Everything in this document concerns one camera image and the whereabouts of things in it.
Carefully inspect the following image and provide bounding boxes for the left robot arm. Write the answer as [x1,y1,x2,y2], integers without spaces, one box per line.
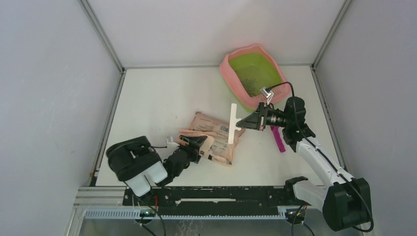
[106,134,214,205]

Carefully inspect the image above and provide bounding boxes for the right black cable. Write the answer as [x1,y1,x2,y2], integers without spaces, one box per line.
[265,81,375,233]

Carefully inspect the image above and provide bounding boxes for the magenta plastic scoop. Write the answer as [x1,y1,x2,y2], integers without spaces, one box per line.
[270,126,286,153]

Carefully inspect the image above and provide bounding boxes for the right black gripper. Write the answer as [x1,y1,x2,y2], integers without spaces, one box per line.
[237,102,290,131]

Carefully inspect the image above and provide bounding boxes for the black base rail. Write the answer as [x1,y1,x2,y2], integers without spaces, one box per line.
[122,186,303,217]

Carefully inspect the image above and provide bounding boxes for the pink green litter box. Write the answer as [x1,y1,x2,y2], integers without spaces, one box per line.
[219,44,287,111]

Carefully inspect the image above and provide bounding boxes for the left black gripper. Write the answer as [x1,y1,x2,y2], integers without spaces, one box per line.
[177,136,207,165]

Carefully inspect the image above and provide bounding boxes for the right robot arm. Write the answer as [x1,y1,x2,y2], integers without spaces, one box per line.
[229,96,375,233]

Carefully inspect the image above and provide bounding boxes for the torn white bag strip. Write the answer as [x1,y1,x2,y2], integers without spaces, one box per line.
[228,103,241,145]

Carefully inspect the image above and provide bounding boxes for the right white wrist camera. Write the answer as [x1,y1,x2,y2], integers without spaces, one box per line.
[260,87,274,105]

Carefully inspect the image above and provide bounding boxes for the green litter granules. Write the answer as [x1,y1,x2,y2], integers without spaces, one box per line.
[240,77,266,97]

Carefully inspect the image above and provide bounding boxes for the cat litter bag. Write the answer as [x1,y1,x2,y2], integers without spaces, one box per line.
[179,112,245,165]

